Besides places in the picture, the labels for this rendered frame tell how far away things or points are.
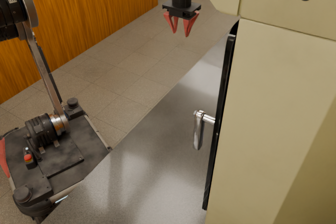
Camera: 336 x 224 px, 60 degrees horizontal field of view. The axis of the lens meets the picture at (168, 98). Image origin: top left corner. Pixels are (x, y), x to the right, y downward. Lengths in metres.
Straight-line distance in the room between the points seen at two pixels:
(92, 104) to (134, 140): 1.61
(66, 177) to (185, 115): 0.95
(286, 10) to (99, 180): 0.58
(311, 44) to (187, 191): 0.49
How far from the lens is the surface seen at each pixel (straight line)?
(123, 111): 2.28
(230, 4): 0.32
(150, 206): 0.69
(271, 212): 0.51
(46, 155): 1.76
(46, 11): 2.67
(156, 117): 0.86
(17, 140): 1.94
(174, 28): 0.95
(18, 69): 2.64
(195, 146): 0.54
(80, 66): 2.85
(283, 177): 0.43
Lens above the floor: 1.54
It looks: 41 degrees down
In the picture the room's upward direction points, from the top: straight up
